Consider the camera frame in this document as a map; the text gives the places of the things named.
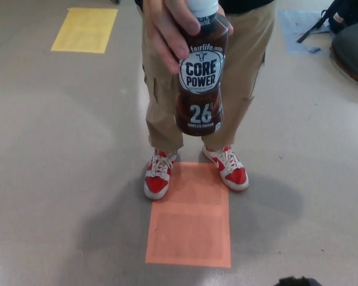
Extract blue paper sheet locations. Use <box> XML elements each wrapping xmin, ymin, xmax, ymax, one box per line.
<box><xmin>277</xmin><ymin>8</ymin><xmax>337</xmax><ymax>56</ymax></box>

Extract brown Core Power shake bottle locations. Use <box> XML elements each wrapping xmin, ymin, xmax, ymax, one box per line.
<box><xmin>175</xmin><ymin>0</ymin><xmax>231</xmax><ymax>138</ymax></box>

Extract yellow paper sheet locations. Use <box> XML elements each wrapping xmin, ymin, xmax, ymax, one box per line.
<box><xmin>50</xmin><ymin>8</ymin><xmax>119</xmax><ymax>54</ymax></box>

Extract black shirt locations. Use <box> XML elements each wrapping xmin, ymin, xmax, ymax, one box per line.
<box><xmin>220</xmin><ymin>0</ymin><xmax>275</xmax><ymax>14</ymax></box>

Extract black backpack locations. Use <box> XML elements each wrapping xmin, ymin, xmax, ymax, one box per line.
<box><xmin>297</xmin><ymin>0</ymin><xmax>358</xmax><ymax>44</ymax></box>

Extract orange paper sheet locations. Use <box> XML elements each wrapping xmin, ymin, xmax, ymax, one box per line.
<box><xmin>145</xmin><ymin>162</ymin><xmax>232</xmax><ymax>260</ymax></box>

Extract grey chair seat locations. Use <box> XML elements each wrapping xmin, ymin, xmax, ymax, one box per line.
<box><xmin>330</xmin><ymin>28</ymin><xmax>358</xmax><ymax>84</ymax></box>

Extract person's right hand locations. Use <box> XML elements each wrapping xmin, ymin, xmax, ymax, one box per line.
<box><xmin>142</xmin><ymin>0</ymin><xmax>234</xmax><ymax>75</ymax></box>

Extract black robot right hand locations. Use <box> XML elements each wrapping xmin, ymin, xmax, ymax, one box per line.
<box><xmin>279</xmin><ymin>276</ymin><xmax>320</xmax><ymax>286</ymax></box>

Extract red white sneaker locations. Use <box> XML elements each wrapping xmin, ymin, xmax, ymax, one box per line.
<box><xmin>143</xmin><ymin>148</ymin><xmax>178</xmax><ymax>200</ymax></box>
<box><xmin>202</xmin><ymin>144</ymin><xmax>249</xmax><ymax>192</ymax></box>

